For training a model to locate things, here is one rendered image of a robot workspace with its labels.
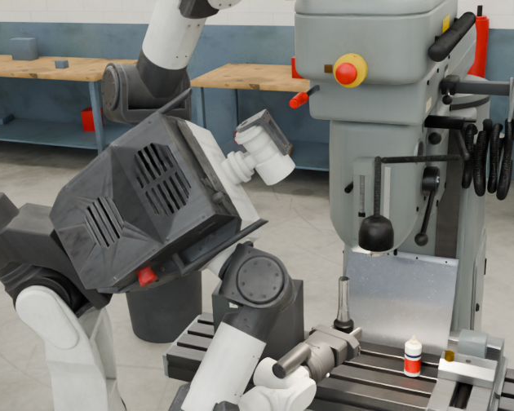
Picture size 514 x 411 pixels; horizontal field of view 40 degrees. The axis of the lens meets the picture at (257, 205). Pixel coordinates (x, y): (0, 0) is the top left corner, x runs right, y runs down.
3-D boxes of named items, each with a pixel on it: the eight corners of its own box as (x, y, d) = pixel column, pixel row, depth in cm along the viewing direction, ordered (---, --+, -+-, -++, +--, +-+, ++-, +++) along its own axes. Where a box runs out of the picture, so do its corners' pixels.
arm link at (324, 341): (361, 331, 154) (332, 356, 145) (360, 368, 157) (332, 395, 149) (312, 314, 161) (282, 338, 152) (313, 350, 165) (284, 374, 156)
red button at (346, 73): (355, 86, 125) (355, 64, 123) (334, 85, 126) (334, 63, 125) (360, 82, 128) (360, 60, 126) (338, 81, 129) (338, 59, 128)
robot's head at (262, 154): (256, 196, 130) (296, 170, 128) (224, 152, 127) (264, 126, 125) (256, 183, 136) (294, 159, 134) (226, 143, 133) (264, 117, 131)
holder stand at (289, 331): (295, 364, 181) (294, 297, 174) (214, 355, 186) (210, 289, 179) (304, 339, 192) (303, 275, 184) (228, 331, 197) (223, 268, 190)
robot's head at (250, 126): (252, 174, 130) (285, 158, 126) (226, 138, 127) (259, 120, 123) (262, 159, 135) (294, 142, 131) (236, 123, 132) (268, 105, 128)
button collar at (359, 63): (365, 88, 128) (365, 55, 125) (333, 86, 130) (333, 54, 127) (367, 86, 129) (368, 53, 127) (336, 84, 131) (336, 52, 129)
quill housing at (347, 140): (411, 263, 153) (418, 122, 141) (321, 251, 161) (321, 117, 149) (426, 230, 169) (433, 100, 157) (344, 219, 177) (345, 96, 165)
